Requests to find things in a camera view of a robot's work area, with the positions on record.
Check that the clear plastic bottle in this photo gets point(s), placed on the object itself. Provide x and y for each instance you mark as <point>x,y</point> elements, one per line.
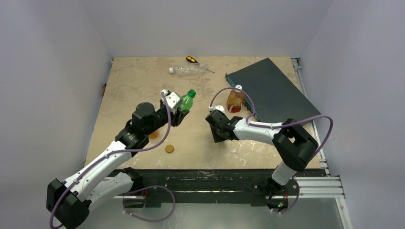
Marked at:
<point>188,69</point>

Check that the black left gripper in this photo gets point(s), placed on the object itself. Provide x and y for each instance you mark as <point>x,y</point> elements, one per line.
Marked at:
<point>175,119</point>

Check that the tea bottle with yellow-red label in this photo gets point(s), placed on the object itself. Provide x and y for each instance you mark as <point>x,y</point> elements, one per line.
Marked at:
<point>235,100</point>

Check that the dark blue network switch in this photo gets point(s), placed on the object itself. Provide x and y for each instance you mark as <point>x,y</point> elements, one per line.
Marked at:
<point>275,97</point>

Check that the green plastic bottle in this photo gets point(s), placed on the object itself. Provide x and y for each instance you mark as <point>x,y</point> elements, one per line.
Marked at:
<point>187,100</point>

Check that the orange juice bottle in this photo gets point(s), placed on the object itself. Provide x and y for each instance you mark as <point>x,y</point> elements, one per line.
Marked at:
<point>154,134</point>

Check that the orange bottle cap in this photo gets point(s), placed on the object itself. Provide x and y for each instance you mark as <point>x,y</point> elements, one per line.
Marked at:
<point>169,148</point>

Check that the aluminium frame rail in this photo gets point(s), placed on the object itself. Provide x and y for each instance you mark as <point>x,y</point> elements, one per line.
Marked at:
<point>332,183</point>

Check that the yellow-black screwdriver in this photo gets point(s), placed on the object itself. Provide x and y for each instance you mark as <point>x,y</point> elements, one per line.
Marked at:
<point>194,61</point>

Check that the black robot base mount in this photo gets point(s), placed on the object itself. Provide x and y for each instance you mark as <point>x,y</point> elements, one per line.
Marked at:
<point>218,186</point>

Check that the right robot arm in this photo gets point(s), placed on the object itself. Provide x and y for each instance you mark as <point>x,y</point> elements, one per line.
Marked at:
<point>294,144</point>

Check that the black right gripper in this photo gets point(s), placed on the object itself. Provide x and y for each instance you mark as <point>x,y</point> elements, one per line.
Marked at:
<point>216,125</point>

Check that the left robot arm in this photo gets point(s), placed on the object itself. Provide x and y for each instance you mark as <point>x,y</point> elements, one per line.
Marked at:
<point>70,201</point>

